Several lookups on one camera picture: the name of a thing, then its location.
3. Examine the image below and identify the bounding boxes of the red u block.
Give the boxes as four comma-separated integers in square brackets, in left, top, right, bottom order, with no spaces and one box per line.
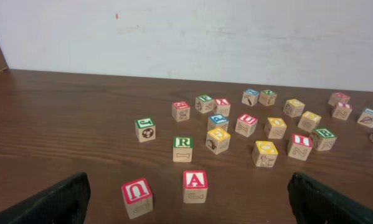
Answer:
[121,178,153,219]
[235,113,258,137]

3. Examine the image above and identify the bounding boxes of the yellow O block front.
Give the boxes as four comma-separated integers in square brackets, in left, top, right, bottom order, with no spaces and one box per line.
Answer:
[252,141,278,167]

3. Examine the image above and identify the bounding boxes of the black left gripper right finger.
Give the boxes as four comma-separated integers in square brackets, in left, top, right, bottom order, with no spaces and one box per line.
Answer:
[287,172,373,224]

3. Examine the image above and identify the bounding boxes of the red Y block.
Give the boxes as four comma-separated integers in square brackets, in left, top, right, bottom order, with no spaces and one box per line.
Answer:
[213,98,231,117]

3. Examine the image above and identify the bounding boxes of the red G block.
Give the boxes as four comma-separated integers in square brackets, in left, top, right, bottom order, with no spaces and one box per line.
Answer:
[172,101,191,122]

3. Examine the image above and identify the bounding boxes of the red U block near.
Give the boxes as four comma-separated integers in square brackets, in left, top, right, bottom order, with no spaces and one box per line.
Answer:
[121,178,153,219]

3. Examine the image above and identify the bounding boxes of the yellow block lower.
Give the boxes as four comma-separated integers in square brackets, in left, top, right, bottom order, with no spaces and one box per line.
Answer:
[298,111,321,133]

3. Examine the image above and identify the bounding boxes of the yellow o block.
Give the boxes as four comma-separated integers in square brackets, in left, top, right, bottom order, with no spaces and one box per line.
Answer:
[252,141,278,167]
[264,117,287,139]

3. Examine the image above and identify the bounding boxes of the yellow O block middle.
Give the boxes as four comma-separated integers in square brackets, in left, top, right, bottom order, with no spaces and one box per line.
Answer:
[264,117,287,139]

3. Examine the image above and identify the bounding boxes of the yellow block by P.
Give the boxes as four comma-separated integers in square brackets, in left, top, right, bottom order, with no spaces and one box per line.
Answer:
[205,127,230,155]

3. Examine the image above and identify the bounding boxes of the green F block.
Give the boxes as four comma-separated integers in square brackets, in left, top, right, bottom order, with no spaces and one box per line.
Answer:
[195,95,214,114]

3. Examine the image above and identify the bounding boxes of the green J block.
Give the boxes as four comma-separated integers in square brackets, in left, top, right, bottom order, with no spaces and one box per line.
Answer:
[135,118,156,142]

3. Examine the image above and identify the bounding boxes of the red I block left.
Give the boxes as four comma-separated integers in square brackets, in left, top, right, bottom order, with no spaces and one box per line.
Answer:
[287,134,313,161]

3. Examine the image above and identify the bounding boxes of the green B block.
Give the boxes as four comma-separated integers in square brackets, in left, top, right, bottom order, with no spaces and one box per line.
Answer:
[309,128,337,151]

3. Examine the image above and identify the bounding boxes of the green R block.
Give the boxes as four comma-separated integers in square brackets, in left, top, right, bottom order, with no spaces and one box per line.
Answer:
[173,136,193,162]

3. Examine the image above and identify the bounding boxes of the yellow block upper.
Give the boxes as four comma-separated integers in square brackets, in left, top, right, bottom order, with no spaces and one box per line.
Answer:
[283,99,305,118]

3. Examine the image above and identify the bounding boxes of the blue L block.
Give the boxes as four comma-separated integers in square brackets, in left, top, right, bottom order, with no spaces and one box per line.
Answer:
[357,108,373,128]

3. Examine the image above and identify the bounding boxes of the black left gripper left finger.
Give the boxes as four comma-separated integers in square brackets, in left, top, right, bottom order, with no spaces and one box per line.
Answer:
[0,172,91,224]

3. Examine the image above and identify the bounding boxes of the red A block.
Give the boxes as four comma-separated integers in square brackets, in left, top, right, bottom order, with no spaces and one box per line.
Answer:
[182,170,208,203]

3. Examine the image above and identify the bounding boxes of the green N block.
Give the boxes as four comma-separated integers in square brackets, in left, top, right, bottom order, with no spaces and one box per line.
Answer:
[258,90,277,106]

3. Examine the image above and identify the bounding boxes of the blue P block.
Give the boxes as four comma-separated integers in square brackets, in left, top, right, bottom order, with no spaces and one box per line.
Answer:
[207,114,229,131]

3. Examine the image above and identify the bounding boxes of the red U block middle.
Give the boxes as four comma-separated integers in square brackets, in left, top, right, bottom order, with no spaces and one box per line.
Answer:
[235,113,258,137]

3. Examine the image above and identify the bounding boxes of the red i block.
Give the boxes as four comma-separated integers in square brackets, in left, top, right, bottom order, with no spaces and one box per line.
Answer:
[287,134,313,161]
[331,101,352,121]

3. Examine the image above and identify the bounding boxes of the blue X block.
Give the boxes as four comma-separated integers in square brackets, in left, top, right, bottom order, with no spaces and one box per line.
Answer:
[242,89,260,106]

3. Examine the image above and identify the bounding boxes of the red I block right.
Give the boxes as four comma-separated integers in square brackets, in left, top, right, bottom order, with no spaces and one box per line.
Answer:
[331,101,352,121]

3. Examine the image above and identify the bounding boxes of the red block top right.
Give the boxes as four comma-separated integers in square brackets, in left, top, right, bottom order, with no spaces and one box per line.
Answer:
[328,92,351,106]

